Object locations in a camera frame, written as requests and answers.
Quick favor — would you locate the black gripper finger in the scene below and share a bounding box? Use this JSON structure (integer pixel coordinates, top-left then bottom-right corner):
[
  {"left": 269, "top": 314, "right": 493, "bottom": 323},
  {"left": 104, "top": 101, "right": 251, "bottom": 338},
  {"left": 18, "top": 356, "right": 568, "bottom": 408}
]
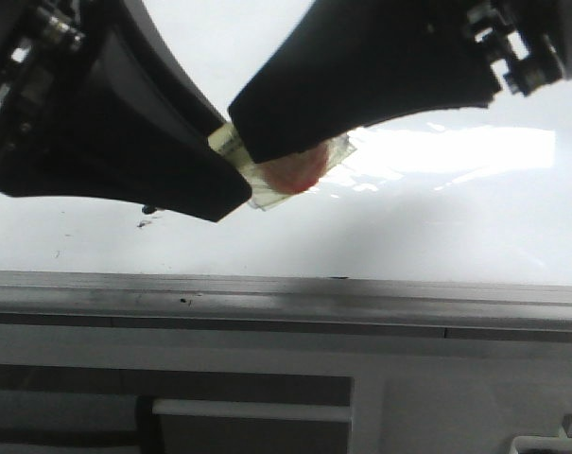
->
[
  {"left": 228, "top": 1, "right": 498, "bottom": 163},
  {"left": 0, "top": 27, "right": 253, "bottom": 223}
]

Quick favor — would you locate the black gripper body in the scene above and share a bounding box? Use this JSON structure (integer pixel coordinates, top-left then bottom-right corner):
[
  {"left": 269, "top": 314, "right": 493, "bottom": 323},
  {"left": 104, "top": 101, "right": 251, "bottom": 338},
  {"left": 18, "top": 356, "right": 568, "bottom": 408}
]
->
[{"left": 0, "top": 1, "right": 223, "bottom": 164}]

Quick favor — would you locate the white whiteboard marker with tape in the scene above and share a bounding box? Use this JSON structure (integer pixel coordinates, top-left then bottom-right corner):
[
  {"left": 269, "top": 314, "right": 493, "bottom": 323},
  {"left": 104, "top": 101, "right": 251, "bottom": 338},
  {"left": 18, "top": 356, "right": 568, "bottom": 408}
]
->
[{"left": 208, "top": 123, "right": 356, "bottom": 211}]

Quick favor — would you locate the white whiteboard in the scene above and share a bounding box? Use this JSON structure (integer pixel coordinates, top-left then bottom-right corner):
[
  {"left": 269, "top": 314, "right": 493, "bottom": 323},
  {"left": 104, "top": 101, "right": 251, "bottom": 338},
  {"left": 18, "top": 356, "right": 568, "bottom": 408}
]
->
[{"left": 0, "top": 0, "right": 572, "bottom": 287}]

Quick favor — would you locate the white bin corner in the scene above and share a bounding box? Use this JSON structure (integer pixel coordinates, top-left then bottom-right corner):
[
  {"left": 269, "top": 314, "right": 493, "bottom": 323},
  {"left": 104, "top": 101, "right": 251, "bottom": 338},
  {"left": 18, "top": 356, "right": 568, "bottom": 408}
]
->
[{"left": 508, "top": 436, "right": 572, "bottom": 454}]

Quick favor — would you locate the grey aluminium whiteboard frame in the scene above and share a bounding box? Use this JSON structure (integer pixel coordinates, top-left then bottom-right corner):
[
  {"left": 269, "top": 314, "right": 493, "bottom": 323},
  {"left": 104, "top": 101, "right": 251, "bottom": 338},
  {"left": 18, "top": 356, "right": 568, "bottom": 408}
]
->
[{"left": 0, "top": 271, "right": 572, "bottom": 334}]

